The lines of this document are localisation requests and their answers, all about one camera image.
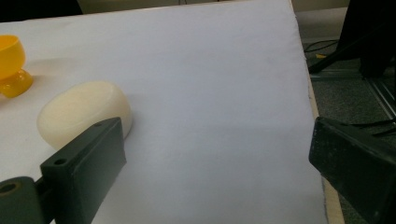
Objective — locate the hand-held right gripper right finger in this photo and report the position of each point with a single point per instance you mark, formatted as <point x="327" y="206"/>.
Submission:
<point x="355" y="165"/>

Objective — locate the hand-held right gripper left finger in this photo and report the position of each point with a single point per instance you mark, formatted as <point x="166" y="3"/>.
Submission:
<point x="84" y="168"/>

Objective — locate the cream white oval soap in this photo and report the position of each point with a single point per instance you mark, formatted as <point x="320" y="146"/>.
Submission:
<point x="77" y="109"/>

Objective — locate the black metal stand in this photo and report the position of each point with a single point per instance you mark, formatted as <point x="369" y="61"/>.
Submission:
<point x="364" y="40"/>

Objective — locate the yellow plastic goblet cup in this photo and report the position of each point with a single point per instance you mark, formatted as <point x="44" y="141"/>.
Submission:
<point x="11" y="67"/>

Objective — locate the aluminium floor rail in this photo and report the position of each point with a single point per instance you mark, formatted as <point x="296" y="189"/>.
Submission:
<point x="378" y="90"/>

